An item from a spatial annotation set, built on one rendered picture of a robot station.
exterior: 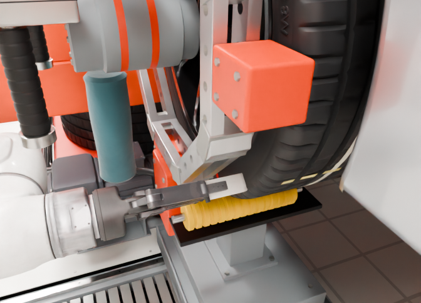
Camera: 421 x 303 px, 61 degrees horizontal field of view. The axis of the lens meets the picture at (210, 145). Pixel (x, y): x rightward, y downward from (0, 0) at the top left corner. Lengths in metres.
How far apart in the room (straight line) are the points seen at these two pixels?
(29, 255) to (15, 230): 0.04
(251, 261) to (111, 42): 0.68
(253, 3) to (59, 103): 0.83
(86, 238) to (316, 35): 0.38
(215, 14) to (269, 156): 0.20
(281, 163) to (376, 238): 1.09
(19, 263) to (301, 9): 0.45
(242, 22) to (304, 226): 1.17
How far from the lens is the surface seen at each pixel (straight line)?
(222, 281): 0.98
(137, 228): 1.33
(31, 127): 0.50
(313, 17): 0.40
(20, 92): 0.48
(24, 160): 0.62
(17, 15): 0.45
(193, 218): 0.69
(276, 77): 0.35
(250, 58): 0.36
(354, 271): 1.40
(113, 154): 0.83
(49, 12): 0.45
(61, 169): 1.11
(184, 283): 1.08
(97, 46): 0.59
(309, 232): 1.48
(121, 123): 0.80
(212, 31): 0.41
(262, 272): 1.01
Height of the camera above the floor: 0.98
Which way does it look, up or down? 30 degrees down
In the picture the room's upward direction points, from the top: 1 degrees clockwise
